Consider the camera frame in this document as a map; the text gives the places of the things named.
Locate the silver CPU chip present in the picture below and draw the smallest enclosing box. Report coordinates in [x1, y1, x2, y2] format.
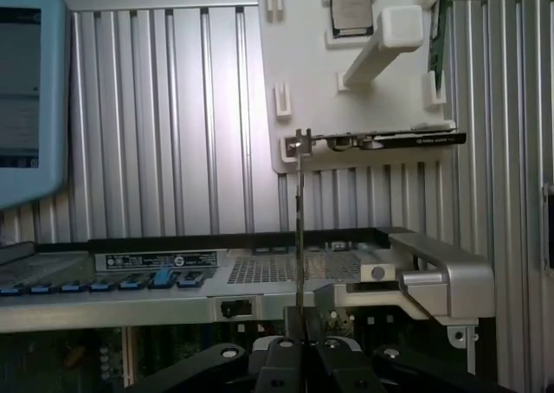
[329, 0, 377, 38]

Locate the white parts rack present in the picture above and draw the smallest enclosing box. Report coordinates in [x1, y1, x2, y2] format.
[257, 0, 460, 174]

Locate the open PC case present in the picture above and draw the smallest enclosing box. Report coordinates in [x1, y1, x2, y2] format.
[0, 227, 497, 393]

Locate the green motherboard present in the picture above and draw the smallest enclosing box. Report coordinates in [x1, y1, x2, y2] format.
[0, 325, 261, 393]

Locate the green graphics card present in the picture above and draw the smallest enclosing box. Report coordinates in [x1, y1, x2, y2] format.
[295, 127, 468, 157]

